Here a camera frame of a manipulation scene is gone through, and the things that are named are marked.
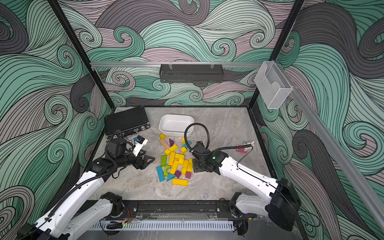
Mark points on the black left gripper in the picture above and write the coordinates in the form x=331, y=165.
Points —
x=143, y=165

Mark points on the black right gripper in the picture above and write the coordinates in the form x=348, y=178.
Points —
x=195, y=167

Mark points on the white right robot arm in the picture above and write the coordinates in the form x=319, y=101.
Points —
x=276, y=199

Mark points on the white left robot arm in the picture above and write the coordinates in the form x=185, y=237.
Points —
x=62, y=221

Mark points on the magenta cube block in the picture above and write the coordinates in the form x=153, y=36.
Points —
x=188, y=175

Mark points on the yellow small cube block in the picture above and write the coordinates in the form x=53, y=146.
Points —
x=183, y=150

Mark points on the green rectangular block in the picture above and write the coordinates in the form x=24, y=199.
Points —
x=163, y=161

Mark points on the teal long block at left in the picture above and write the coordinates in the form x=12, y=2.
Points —
x=160, y=173

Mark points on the purple cube block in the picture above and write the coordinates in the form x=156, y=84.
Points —
x=178, y=174

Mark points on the light green arch block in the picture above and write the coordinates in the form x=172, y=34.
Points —
x=167, y=170

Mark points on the yellow slanted long block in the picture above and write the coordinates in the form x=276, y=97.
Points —
x=171, y=149

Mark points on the natural wood rectangular block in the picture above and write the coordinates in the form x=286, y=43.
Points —
x=164, y=144

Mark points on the yellow upright long block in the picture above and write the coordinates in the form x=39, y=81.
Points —
x=171, y=159

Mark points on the teal triangle block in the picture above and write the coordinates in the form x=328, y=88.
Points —
x=170, y=177

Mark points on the pink and white toy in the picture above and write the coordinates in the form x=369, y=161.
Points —
x=246, y=150

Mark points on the black aluminium carrying case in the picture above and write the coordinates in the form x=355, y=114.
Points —
x=129, y=122

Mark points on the white plastic tub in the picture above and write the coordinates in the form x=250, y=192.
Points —
x=175, y=125

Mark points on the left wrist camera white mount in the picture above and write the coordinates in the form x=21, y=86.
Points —
x=139, y=143

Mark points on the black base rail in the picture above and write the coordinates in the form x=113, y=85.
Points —
x=177, y=209

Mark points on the white slotted cable duct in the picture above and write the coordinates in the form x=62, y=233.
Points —
x=169, y=226

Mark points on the black wall-mounted tray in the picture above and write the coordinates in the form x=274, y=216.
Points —
x=195, y=73

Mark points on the clear acrylic wall holder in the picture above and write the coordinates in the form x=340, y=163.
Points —
x=273, y=84

